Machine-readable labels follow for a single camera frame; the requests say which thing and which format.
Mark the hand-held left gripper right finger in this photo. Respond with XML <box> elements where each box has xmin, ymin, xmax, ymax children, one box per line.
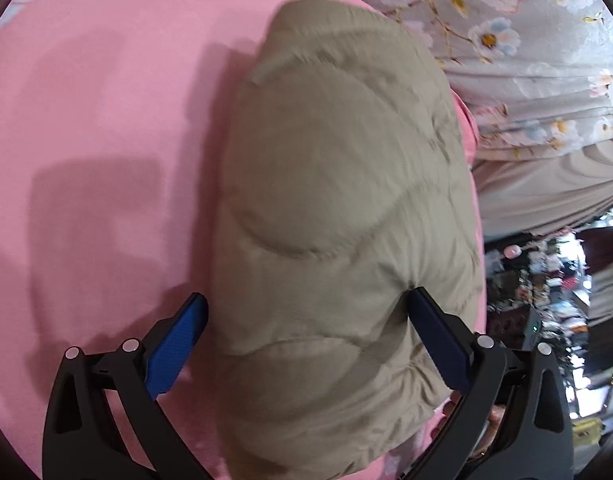
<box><xmin>409</xmin><ymin>286</ymin><xmax>574</xmax><ymax>480</ymax></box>

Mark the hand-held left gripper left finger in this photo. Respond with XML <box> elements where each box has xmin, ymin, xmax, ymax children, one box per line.
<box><xmin>43</xmin><ymin>292</ymin><xmax>210</xmax><ymax>480</ymax></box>

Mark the khaki quilted jacket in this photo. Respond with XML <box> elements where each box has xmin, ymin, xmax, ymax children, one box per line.
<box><xmin>209</xmin><ymin>0</ymin><xmax>487</xmax><ymax>480</ymax></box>

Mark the person's right hand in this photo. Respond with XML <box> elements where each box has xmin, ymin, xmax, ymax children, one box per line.
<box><xmin>431</xmin><ymin>389</ymin><xmax>509</xmax><ymax>461</ymax></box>

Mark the black box with green light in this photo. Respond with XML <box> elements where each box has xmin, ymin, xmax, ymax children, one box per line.
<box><xmin>487</xmin><ymin>305</ymin><xmax>544</xmax><ymax>353</ymax></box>

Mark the cluttered shelf of small goods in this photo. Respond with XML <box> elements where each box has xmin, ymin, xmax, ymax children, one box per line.
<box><xmin>483</xmin><ymin>207</ymin><xmax>613</xmax><ymax>441</ymax></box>

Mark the beige bed skirt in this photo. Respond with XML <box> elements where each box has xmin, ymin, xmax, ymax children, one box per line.
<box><xmin>470</xmin><ymin>136</ymin><xmax>613</xmax><ymax>242</ymax></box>

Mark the pink printed blanket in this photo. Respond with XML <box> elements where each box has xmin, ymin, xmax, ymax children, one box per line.
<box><xmin>0</xmin><ymin>0</ymin><xmax>488</xmax><ymax>480</ymax></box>

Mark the grey floral bed sheet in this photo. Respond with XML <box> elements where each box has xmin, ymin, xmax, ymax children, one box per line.
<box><xmin>316</xmin><ymin>0</ymin><xmax>613</xmax><ymax>153</ymax></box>

